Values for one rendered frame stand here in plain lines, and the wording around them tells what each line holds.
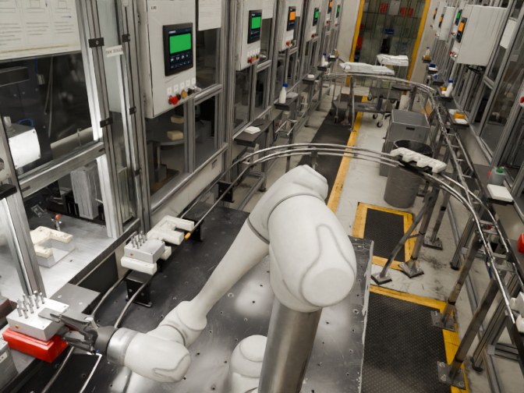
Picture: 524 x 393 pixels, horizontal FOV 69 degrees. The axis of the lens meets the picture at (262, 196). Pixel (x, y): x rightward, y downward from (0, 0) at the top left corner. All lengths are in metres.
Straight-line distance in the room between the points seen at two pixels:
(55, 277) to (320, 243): 1.12
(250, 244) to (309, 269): 0.25
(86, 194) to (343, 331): 1.21
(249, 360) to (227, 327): 0.45
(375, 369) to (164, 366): 1.61
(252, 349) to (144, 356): 0.30
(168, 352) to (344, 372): 0.71
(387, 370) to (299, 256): 1.90
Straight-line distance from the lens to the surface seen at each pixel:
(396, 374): 2.50
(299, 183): 0.79
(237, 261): 0.88
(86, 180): 1.74
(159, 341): 1.09
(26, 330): 1.29
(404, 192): 4.05
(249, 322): 1.63
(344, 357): 1.58
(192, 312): 1.16
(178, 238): 1.72
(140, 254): 1.59
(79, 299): 1.46
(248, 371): 1.17
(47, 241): 1.69
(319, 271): 0.63
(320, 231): 0.66
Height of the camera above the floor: 1.87
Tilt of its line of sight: 29 degrees down
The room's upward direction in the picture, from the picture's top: 5 degrees clockwise
